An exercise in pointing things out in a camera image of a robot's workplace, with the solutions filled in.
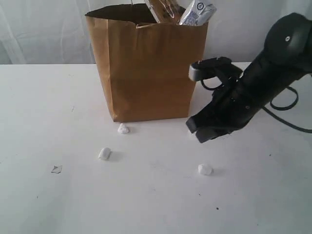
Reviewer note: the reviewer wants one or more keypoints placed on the small blue white milk carton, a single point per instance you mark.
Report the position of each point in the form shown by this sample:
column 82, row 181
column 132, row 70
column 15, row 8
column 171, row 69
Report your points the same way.
column 197, row 13

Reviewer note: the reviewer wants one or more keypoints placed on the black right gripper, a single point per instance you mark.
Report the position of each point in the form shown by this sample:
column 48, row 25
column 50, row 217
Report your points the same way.
column 234, row 102

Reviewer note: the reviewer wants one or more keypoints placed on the chipped spot paint flake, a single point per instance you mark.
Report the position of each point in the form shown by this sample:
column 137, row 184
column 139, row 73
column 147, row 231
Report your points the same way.
column 56, row 169

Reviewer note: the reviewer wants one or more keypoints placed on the brown paper bag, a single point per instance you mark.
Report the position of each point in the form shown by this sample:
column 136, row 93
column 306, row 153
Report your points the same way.
column 143, row 65

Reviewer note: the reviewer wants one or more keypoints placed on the white foam peanut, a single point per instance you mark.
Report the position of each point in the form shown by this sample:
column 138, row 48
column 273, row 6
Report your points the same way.
column 104, row 154
column 123, row 129
column 204, row 169

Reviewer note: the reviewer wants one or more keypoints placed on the right robot arm black grey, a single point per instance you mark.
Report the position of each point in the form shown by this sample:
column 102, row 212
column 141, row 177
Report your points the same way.
column 285, row 58

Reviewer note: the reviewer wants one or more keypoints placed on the spaghetti pack black ends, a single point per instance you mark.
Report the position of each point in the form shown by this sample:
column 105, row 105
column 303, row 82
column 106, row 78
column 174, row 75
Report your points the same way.
column 165, row 11

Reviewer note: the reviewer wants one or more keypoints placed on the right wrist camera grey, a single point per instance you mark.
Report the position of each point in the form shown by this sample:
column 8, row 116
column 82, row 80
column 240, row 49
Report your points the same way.
column 220, row 67

